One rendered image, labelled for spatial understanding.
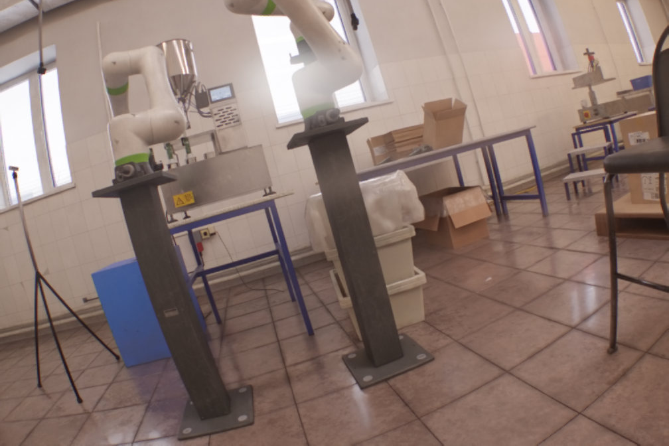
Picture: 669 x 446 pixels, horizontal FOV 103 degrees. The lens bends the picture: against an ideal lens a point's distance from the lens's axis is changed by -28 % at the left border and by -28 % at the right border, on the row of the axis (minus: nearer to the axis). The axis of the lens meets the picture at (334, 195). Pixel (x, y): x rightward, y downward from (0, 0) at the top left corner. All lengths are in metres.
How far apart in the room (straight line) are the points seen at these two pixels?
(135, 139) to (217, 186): 0.75
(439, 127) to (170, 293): 2.15
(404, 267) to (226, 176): 1.01
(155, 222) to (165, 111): 0.39
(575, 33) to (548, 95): 1.50
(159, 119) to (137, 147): 0.13
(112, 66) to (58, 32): 3.01
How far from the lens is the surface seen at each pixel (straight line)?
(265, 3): 1.36
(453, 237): 2.84
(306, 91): 1.32
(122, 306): 2.30
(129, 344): 2.37
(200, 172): 1.99
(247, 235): 3.62
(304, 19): 1.22
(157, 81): 1.53
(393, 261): 1.65
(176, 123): 1.37
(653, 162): 0.98
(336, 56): 1.23
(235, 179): 1.97
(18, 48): 4.87
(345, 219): 1.29
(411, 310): 1.74
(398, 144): 3.08
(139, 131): 1.35
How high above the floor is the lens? 0.75
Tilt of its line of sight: 3 degrees down
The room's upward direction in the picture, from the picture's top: 15 degrees counter-clockwise
